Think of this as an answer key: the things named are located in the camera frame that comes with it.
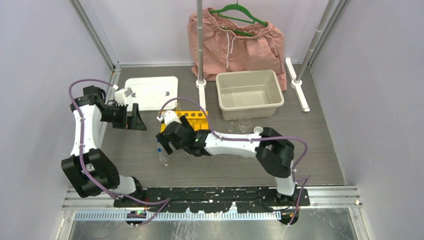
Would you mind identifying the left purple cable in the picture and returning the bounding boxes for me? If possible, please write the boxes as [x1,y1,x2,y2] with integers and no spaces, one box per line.
[68,78,172,227]

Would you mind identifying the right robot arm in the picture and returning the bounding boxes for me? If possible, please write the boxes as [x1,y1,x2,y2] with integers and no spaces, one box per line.
[155,121,309,206]

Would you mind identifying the green clothes hanger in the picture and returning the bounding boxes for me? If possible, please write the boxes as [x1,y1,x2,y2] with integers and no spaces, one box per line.
[207,2,269,38]

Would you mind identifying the left metal stand pole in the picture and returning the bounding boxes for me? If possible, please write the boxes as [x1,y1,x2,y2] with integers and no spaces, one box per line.
[196,0,205,87]

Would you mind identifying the left white stand base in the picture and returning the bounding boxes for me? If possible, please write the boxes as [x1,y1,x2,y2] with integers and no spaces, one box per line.
[195,79,207,110]

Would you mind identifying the pink shorts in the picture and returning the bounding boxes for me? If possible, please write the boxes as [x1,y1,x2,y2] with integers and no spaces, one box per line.
[201,7,287,91]

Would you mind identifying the small glass beaker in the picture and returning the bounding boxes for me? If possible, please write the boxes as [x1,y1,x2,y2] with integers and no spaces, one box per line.
[227,121,237,133]

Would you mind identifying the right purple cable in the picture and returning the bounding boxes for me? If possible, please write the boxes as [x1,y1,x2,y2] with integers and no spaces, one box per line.
[156,97,311,227]

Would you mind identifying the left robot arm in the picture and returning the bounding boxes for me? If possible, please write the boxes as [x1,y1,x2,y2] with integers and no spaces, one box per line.
[61,85,147,207]

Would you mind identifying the metal stand pole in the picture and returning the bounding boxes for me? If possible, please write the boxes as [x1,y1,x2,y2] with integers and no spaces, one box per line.
[196,0,205,87]
[295,0,335,82]

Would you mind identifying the beige plastic bin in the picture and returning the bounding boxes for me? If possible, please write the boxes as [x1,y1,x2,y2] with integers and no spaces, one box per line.
[215,69,285,121]

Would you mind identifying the large glass beaker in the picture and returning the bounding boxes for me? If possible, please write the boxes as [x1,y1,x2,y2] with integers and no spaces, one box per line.
[238,118,252,134]

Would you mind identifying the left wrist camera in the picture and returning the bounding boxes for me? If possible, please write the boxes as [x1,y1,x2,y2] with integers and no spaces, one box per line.
[114,87,133,105]

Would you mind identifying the purple cable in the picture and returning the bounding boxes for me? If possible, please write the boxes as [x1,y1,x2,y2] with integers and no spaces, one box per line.
[68,78,172,227]
[156,97,311,227]

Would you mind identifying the right metal stand pole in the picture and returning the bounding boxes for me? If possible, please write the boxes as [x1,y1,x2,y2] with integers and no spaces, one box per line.
[295,0,335,82]

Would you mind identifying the clear glass test tube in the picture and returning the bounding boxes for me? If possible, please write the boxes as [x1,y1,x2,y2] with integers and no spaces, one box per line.
[175,101,182,112]

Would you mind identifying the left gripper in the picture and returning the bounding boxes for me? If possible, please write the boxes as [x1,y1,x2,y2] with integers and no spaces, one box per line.
[100,102,146,130]

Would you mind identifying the white small cup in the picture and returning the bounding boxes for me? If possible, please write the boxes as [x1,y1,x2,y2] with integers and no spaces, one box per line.
[253,126,264,134]

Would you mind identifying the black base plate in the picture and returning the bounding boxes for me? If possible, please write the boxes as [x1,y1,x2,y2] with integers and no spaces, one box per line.
[113,186,310,214]

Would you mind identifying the blue capped tube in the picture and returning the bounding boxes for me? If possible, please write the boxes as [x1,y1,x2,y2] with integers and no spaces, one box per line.
[157,147,167,163]
[157,140,163,152]

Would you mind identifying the white stand base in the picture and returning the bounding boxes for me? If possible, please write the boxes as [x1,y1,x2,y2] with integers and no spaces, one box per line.
[284,57,310,112]
[195,79,207,110]

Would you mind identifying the right white stand base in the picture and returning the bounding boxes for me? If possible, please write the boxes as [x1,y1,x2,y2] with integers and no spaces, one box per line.
[284,57,310,112]

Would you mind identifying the clear well plate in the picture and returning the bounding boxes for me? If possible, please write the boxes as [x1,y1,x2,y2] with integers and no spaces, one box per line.
[163,147,189,164]

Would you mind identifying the yellow test tube rack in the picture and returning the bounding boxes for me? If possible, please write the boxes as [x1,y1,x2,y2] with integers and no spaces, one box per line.
[160,111,210,132]

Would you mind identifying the white flat tray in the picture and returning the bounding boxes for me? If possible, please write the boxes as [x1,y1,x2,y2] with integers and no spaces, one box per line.
[124,76,178,113]

